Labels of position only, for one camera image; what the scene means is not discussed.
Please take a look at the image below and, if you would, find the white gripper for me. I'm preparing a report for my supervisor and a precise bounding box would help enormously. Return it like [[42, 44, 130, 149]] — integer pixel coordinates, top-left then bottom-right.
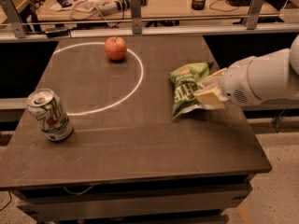
[[193, 57, 262, 106]]

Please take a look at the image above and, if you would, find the green jalapeno chip bag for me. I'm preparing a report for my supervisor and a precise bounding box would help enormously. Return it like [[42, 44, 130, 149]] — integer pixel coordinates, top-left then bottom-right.
[[169, 62, 224, 118]]

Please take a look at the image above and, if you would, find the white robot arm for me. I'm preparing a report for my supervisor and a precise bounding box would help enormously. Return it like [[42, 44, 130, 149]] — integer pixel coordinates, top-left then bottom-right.
[[193, 35, 299, 109]]

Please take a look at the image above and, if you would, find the red apple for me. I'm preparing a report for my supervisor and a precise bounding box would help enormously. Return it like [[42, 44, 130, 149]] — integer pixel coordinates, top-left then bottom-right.
[[105, 36, 127, 61]]

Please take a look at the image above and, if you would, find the black mesh cup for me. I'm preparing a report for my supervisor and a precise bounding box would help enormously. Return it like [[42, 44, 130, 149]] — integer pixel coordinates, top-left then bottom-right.
[[192, 0, 206, 10]]

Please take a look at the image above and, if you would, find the white 7up soda can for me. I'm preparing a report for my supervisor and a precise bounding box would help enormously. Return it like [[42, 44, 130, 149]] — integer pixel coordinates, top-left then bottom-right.
[[27, 89, 73, 142]]

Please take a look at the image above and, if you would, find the right metal rail bracket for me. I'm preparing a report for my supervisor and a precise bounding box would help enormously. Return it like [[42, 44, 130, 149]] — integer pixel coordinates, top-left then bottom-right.
[[244, 0, 264, 30]]

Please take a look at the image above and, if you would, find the metal rail bracket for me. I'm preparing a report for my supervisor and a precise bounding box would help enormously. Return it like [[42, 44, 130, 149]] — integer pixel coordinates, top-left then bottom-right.
[[130, 0, 142, 35], [0, 0, 27, 38], [244, 0, 264, 30]]

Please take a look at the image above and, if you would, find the middle metal rail bracket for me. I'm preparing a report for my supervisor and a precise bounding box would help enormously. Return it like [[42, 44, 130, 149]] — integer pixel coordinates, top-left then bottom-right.
[[130, 0, 142, 35]]

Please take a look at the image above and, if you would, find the white cable under table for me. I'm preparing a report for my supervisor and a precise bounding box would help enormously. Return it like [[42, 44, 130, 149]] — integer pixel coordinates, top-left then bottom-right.
[[63, 185, 94, 196]]

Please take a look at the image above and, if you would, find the left metal rail bracket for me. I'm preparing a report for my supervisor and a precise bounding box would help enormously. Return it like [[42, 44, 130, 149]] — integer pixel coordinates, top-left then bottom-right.
[[0, 0, 27, 38]]

